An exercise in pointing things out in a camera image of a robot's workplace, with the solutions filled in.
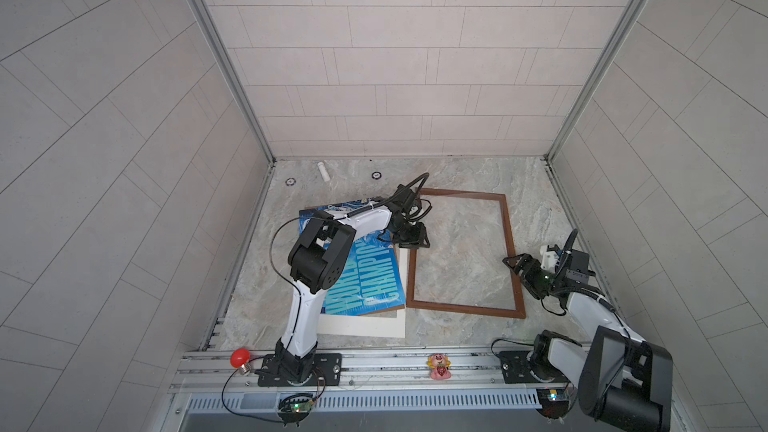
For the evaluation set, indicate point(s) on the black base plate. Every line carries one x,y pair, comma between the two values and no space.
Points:
327,366
517,368

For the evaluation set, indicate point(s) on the pink toy figure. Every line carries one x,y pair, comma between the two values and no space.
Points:
439,366

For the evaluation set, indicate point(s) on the white cylinder tube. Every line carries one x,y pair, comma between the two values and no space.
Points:
324,172

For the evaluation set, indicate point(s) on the red emergency stop button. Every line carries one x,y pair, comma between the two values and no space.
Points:
240,360

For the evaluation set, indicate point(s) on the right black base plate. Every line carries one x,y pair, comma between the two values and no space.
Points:
517,368

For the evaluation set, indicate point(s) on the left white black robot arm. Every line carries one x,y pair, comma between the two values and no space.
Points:
318,257

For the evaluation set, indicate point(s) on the green circuit board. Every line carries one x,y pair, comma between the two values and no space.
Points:
295,408
555,403

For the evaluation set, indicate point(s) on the blue poster photo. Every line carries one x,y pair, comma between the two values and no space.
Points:
344,261

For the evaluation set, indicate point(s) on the aluminium front rail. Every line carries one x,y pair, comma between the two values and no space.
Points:
405,369

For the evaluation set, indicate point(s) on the white vented cable duct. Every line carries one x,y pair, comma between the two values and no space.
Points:
374,400

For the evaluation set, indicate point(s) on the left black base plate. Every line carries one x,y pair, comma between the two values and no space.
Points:
327,366

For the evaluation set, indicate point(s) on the left green circuit board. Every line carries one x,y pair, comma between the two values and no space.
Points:
295,408

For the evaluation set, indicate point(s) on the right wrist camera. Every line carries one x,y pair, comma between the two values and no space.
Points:
550,256

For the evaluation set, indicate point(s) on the brown wooden picture frame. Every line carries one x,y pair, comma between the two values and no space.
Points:
462,271

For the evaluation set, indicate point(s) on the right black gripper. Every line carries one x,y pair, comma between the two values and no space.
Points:
528,274

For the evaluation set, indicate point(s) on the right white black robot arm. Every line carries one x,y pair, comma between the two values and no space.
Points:
620,378

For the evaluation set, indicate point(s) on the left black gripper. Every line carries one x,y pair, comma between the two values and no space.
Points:
416,240

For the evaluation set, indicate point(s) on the cream white mat board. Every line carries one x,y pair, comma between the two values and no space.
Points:
372,327

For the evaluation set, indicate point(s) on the right green circuit board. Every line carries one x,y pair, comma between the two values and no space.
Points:
555,403

